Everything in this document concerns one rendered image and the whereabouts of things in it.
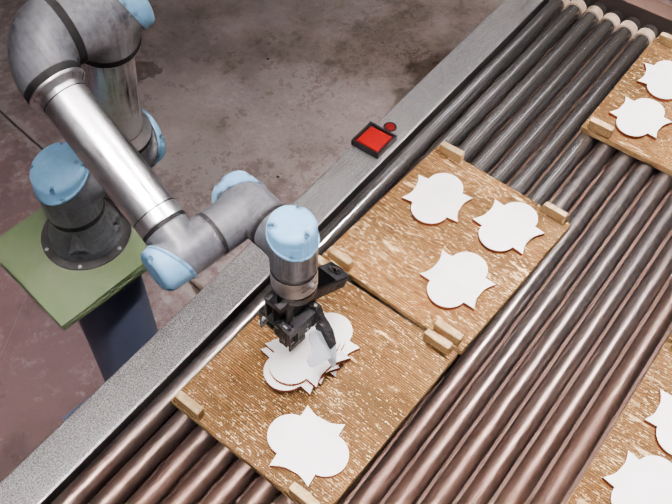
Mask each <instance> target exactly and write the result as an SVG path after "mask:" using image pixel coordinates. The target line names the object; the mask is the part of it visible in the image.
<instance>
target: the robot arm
mask: <svg viewBox="0 0 672 504"><path fill-rule="evenodd" d="M154 20H155V17H154V13H153V10H152V7H151V5H150V3H149V1H148V0H29V1H28V2H26V3H25V4H24V5H23V6H22V7H21V8H20V9H19V10H18V12H17V13H16V15H15V16H14V18H13V21H12V23H11V26H10V29H9V34H8V43H7V53H8V61H9V66H10V70H11V73H12V77H13V79H14V81H15V84H16V86H17V88H18V90H19V91H20V93H21V95H22V96H23V97H24V99H25V100H26V101H27V103H28V104H29V105H30V107H31V108H32V109H34V110H38V111H43V112H44V113H45V115H46V116H47V117H48V119H49V120H50V121H51V122H52V124H53V125H54V126H55V128H56V129H57V130H58V131H59V133H60V134H61V135H62V137H63V138H64V139H65V141H66V142H65V143H61V142H57V143H54V144H51V145H49V146H47V147H46V148H44V149H43V150H42V151H41V152H39V154H38V155H37V156H36V157H35V159H34V160H33V162H32V164H31V169H30V181H31V184H32V187H33V191H34V194H35V196H36V197H37V199H38V200H39V201H40V203H41V205H42V207H43V209H44V211H45V213H46V215H47V217H48V219H49V222H48V237H49V241H50V243H51V245H52V247H53V249H54V250H55V252H56V253H57V254H58V255H59V256H61V257H63V258H64V259H67V260H70V261H75V262H86V261H91V260H95V259H97V258H100V257H102V256H104V255H105V254H107V253H108V252H110V251H111V250H112V249H113V248H114V247H115V246H116V244H117V243H118V241H119V240H120V237H121V234H122V222H121V219H120V216H119V214H118V212H117V211H116V209H115V208H114V207H113V206H112V205H111V204H110V203H109V202H107V201H106V200H105V199H104V197H105V196H107V195H108V196H109V197H110V199H111V200H112V201H113V202H114V204H115V205H116V206H117V208H118V209H119V210H120V211H121V213H122V214H123V215H124V217H125V218H126V219H127V220H128V222H129V223H130V224H131V226H132V227H133V228H134V229H135V231H136V232H137V233H138V235H139V236H140V237H141V239H142V240H143V241H144V242H145V244H146V245H147V247H146V249H145V250H144V251H143V252H142V253H141V260H142V263H143V265H144V266H145V268H146V269H147V271H148V272H149V274H150V276H151V277H152V278H153V279H154V281H155V282H156V283H157V284H158V285H159V286H160V287H161V288H163V289H164V290H167V291H173V290H176V289H178V288H179V287H181V286H182V285H184V284H185V283H187V282H188V281H190V280H191V279H195V278H196V277H197V275H198V274H200V273H201V272H203V271H204V270H205V269H207V268H208V267H210V266H211V265H212V264H214V263H215V262H217V261H218V260H219V259H221V258H222V257H224V256H225V255H226V254H228V253H229V252H231V251H232V250H234V249H235V248H236V247H238V246H239V245H241V244H242V243H243V242H245V241H246V240H248V239H249V240H251V241H252V242H253V243H254V244H255V245H256V246H257V247H259V248H260V249H261V250H262V251H263V252H264V253H265V254H266V255H267V256H268V258H269V266H270V280H271V286H272V288H273V290H271V291H270V292H269V293H268V294H267V295H266V296H264V302H265V306H264V307H262V308H261V309H260V310H259V321H258V324H259V323H260V328H263V327H264V326H265V325H266V326H268V327H269V328H270V329H272V330H273V329H274V328H276V329H274V333H275V334H276V335H277V336H278V337H279V342H280V343H281V344H283V345H284V346H285V347H286V348H287V347H288V346H289V352H291V351H292V350H293V349H294V348H295V347H296V346H297V345H299V344H300V343H301V342H302V341H303V340H304V339H305V338H306V335H305V333H306V332H307V331H309V330H310V329H311V327H313V326H314V325H315V324H316V325H315V328H316V330H313V331H311V332H310V334H309V338H308V339H309V343H310V345H311V352H310V354H309V356H308V359H307V363H308V365H309V367H315V366H317V365H319V364H321V363H322V362H324V361H326V360H328V361H329V363H330V365H331V367H332V368H334V367H335V365H336V356H337V350H336V339H335V335H334V331H333V329H332V327H331V325H330V323H329V321H328V320H327V318H326V317H325V314H324V313H323V310H322V307H321V305H320V304H319V303H318V302H316V299H318V298H320V297H322V296H325V295H327V294H329V293H331V292H334V291H336V290H338V289H340V288H342V287H344V286H345V284H346V282H347V279H348V277H349V274H348V273H346V272H345V271H344V270H343V269H342V268H341V267H340V266H338V265H336V264H334V263H333V262H329V263H326V264H324V265H321V266H319V267H318V247H319V241H320V237H319V232H318V227H317V221H316V218H315V217H314V215H313V214H312V213H311V212H310V211H309V210H308V209H306V208H304V207H299V206H297V205H284V204H283V203H282V202H281V201H280V200H279V199H278V198H276V197H275V196H274V195H273V194H272V193H271V192H270V191H269V190H268V189H267V188H266V186H265V185H264V184H263V183H261V182H259V181H258V180H257V179H255V178H254V177H253V176H251V175H250V174H248V173H247V172H245V171H233V172H230V173H228V174H226V175H225V176H224V177H222V178H221V182H220V183H218V184H216V185H215V187H214V189H213V192H212V202H213V204H211V205H210V206H209V207H207V208H206V209H204V210H203V211H201V212H200V213H198V214H197V215H195V216H194V217H192V218H189V216H188V215H187V214H186V213H185V212H184V210H183V208H182V207H181V206H180V205H179V203H178V202H177V201H176V199H175V198H174V197H173V196H172V194H171V193H170V192H169V190H168V189H167V188H166V187H165V185H164V184H163V183H162V181H161V180H160V179H159V178H158V176H157V175H156V174H155V172H154V171H153V170H152V169H151V168H153V167H154V166H155V165H156V164H157V163H158V162H159V161H161V160H162V159H163V157H164V155H165V152H166V144H165V140H164V137H163V136H162V132H161V129H160V127H159V126H158V124H157V123H156V121H155V120H154V118H153V117H152V116H151V115H150V114H149V113H148V112H146V111H145V110H143V109H141V104H140V96H139V88H138V81H137V73H136V65H135V57H136V55H137V54H138V52H139V50H140V47H141V31H143V30H144V29H146V30H147V29H149V26H151V25H152V24H153V23H154ZM82 64H84V68H85V71H84V70H83V69H82V67H81V65H82ZM85 73H86V78H87V82H88V86H87V85H86V84H85V82H84V81H85ZM265 312H266V313H265ZM262 315H263V317H262ZM291 343H292V345H291Z"/></svg>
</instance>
